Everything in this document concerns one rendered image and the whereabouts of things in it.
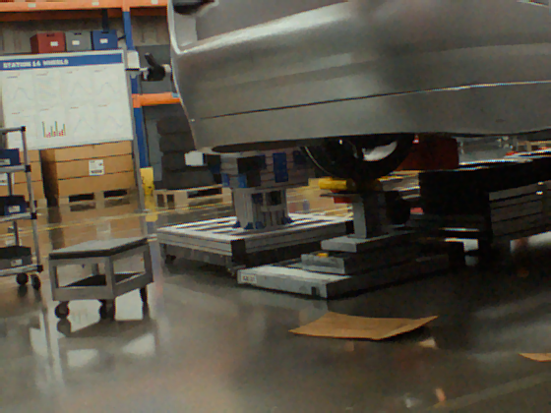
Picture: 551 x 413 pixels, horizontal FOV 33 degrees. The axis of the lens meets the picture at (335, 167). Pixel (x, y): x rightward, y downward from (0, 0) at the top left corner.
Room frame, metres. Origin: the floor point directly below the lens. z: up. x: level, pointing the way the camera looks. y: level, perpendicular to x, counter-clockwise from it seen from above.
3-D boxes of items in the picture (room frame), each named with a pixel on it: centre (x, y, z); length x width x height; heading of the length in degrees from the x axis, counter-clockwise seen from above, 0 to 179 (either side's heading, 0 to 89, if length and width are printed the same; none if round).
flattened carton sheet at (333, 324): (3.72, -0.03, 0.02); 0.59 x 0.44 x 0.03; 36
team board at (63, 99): (10.46, 2.90, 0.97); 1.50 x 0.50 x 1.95; 120
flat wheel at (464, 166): (5.31, -0.79, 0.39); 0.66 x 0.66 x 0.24
